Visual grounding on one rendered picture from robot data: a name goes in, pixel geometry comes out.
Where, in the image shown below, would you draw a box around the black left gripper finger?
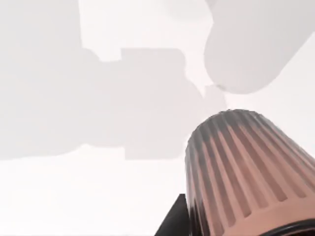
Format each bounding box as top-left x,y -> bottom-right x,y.
154,193 -> 190,236

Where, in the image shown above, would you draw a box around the ribbed terracotta plant pot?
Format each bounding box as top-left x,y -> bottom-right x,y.
184,109 -> 315,236

